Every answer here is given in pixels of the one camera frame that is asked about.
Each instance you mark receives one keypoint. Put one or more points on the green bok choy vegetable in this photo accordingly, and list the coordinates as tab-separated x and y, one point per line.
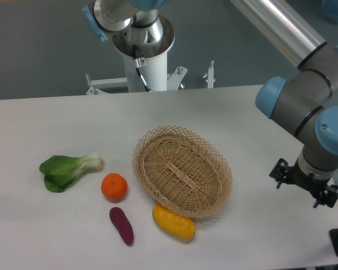
61	171

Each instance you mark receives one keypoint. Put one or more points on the orange tangerine fruit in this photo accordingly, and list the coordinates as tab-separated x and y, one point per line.
114	187

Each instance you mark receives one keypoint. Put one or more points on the yellow mango fruit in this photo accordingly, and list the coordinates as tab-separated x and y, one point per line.
173	223

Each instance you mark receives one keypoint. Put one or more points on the blue bag in corner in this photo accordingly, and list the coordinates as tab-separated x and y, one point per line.
330	10

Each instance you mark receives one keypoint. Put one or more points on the woven wicker basket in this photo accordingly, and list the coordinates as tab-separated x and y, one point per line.
182	171

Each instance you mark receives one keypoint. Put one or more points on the purple sweet potato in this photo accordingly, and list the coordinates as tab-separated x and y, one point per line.
122	224

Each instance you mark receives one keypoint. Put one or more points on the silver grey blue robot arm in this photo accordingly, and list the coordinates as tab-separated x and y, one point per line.
295	105

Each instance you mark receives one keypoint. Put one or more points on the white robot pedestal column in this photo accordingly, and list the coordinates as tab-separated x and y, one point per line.
144	52

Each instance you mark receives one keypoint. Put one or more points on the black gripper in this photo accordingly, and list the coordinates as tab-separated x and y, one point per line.
324	194

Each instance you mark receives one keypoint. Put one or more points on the white metal base frame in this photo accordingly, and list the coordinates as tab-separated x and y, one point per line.
174	81

